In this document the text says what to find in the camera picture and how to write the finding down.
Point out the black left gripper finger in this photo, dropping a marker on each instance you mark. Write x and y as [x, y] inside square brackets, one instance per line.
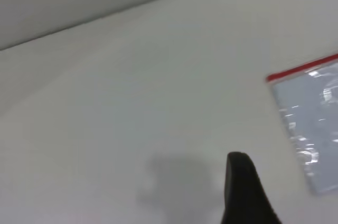
[243, 195]

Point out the clear plastic zipper bag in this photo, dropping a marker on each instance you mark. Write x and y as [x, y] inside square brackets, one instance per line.
[311, 118]

